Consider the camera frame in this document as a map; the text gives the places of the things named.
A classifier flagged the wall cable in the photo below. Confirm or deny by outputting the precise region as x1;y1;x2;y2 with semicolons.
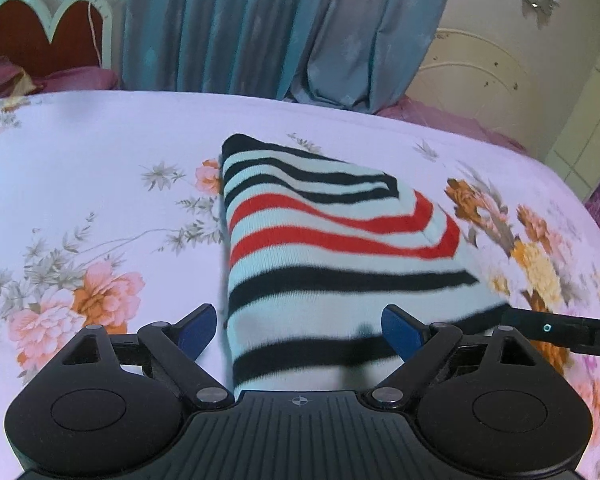
74;0;112;68

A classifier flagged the blue curtain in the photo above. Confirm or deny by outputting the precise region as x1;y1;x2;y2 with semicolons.
122;0;465;113

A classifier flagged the floral bed sheet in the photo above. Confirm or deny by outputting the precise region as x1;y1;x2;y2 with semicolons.
0;90;600;480

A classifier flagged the pink floral pillow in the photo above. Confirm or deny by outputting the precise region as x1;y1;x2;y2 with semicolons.
0;55;38;102

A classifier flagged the red cream-edged headboard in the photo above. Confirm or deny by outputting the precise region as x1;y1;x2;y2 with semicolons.
0;0;115;80

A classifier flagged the pink cloth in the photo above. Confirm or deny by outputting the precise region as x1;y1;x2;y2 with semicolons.
375;96;529;155

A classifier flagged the plain pink pillow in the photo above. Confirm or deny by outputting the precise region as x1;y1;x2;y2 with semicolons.
30;66;119;94

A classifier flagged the striped knit sweater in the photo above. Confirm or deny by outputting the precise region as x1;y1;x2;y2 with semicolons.
220;133;512;392

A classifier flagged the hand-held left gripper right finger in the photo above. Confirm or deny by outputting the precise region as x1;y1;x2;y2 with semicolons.
362;304;537;409

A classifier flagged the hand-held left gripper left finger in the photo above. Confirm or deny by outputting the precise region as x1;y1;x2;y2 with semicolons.
55;303;237;411

